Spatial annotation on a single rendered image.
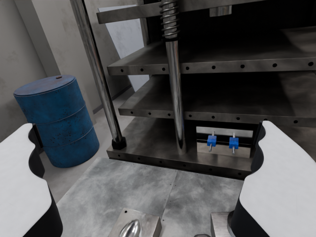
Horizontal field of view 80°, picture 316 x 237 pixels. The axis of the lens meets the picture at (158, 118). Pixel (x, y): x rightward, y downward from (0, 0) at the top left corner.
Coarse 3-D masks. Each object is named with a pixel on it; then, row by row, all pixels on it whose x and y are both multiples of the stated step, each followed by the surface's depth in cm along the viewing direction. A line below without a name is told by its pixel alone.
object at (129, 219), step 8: (128, 208) 73; (120, 216) 71; (128, 216) 70; (136, 216) 70; (144, 216) 69; (152, 216) 69; (120, 224) 68; (128, 224) 68; (136, 224) 69; (144, 224) 67; (152, 224) 66; (160, 224) 70; (112, 232) 66; (120, 232) 66; (128, 232) 67; (136, 232) 67; (144, 232) 64; (152, 232) 64
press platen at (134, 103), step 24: (240, 72) 137; (264, 72) 131; (288, 72) 125; (312, 72) 120; (144, 96) 123; (168, 96) 118; (192, 96) 113; (216, 96) 109; (240, 96) 105; (264, 96) 101; (288, 96) 97; (312, 96) 94; (216, 120) 95; (240, 120) 91; (264, 120) 88; (288, 120) 83; (312, 120) 80
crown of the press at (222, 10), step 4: (212, 8) 95; (216, 8) 93; (220, 8) 92; (224, 8) 92; (228, 8) 93; (232, 8) 94; (212, 12) 95; (216, 12) 94; (220, 12) 93; (224, 12) 93; (228, 12) 93; (232, 12) 95
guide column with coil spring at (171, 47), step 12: (168, 0) 71; (168, 12) 73; (168, 24) 75; (168, 36) 78; (168, 48) 80; (168, 60) 83; (180, 72) 86; (180, 84) 88; (180, 96) 91; (180, 108) 94; (180, 120) 97; (180, 132) 101; (180, 144) 105
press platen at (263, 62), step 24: (144, 48) 133; (192, 48) 111; (216, 48) 102; (240, 48) 95; (264, 48) 88; (288, 48) 83; (312, 48) 78; (120, 72) 100; (144, 72) 95; (168, 72) 91; (192, 72) 87; (216, 72) 83
